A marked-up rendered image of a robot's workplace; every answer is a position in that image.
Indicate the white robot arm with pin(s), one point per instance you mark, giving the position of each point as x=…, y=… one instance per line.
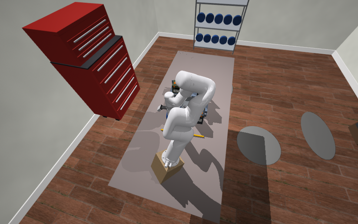
x=179, y=123

